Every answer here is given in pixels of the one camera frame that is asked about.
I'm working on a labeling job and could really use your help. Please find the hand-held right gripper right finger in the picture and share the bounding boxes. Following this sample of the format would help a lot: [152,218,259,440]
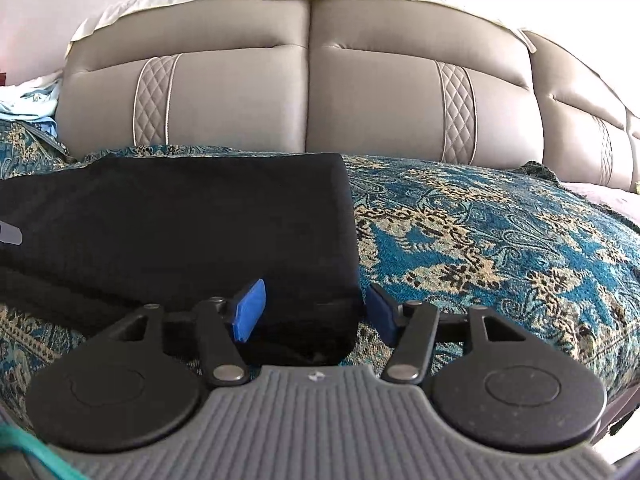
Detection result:
[366,282,532,387]

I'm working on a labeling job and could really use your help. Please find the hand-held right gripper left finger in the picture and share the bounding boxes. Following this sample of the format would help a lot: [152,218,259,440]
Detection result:
[102,279,267,387]

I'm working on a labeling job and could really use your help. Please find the black pants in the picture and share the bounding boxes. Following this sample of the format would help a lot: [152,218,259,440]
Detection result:
[0,152,365,367]

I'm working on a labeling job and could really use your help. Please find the teal gold patterned blanket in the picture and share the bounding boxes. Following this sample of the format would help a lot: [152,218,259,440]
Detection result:
[0,119,640,428]

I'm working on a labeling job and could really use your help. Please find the beige leather sofa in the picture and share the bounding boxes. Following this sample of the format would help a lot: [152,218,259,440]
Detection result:
[52,0,640,193]

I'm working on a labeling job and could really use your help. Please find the grey purple sheet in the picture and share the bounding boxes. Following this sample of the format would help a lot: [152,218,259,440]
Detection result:
[562,181,640,228]

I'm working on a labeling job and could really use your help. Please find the light blue cloth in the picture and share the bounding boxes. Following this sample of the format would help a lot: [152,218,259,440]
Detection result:
[0,71,63,126]

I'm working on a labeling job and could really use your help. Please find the teal cord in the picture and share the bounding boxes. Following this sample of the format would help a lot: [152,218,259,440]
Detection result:
[0,422,90,480]

